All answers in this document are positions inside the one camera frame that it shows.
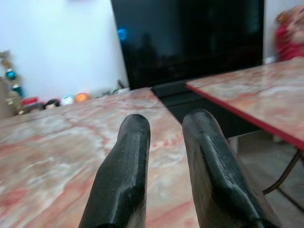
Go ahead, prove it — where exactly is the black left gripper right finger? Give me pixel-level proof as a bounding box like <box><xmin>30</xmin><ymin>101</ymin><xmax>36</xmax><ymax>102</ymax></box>
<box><xmin>182</xmin><ymin>108</ymin><xmax>282</xmax><ymax>228</ymax></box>

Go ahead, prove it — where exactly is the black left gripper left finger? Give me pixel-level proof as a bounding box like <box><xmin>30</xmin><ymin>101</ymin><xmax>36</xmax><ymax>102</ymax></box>
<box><xmin>77</xmin><ymin>114</ymin><xmax>152</xmax><ymax>228</ymax></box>

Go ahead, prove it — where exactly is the black television stand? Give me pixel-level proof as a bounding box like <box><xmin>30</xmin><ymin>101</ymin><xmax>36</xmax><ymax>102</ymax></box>
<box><xmin>151</xmin><ymin>80</ymin><xmax>261</xmax><ymax>140</ymax></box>

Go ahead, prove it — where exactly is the marble-top folding table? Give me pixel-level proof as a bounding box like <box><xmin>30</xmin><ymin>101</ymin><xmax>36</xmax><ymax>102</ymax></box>
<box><xmin>0</xmin><ymin>87</ymin><xmax>200</xmax><ymax>228</ymax></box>
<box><xmin>185</xmin><ymin>57</ymin><xmax>304</xmax><ymax>203</ymax></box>

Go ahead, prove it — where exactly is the orange round toy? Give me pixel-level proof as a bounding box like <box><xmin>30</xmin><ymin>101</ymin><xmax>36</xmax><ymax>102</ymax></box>
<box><xmin>74</xmin><ymin>93</ymin><xmax>88</xmax><ymax>104</ymax></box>

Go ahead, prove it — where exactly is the white round toy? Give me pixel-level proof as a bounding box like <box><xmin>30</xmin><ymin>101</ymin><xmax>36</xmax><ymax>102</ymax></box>
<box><xmin>60</xmin><ymin>95</ymin><xmax>75</xmax><ymax>106</ymax></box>

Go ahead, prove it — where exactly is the black round toy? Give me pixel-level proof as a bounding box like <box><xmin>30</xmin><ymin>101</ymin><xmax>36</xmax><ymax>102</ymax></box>
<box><xmin>43</xmin><ymin>98</ymin><xmax>60</xmax><ymax>110</ymax></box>

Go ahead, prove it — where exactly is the red round tin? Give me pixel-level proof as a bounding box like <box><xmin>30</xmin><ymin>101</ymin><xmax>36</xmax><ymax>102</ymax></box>
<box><xmin>21</xmin><ymin>96</ymin><xmax>40</xmax><ymax>106</ymax></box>

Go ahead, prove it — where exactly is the black flat television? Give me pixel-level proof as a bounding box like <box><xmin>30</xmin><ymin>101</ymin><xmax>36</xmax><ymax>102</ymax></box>
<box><xmin>110</xmin><ymin>0</ymin><xmax>266</xmax><ymax>90</ymax></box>

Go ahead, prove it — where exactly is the gold trophy with teal ornaments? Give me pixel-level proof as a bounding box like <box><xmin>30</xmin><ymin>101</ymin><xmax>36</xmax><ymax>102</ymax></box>
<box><xmin>0</xmin><ymin>50</ymin><xmax>25</xmax><ymax>117</ymax></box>

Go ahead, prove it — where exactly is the red doll figurine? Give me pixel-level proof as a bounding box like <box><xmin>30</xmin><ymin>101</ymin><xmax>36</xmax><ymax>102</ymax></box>
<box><xmin>275</xmin><ymin>6</ymin><xmax>304</xmax><ymax>63</ymax></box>

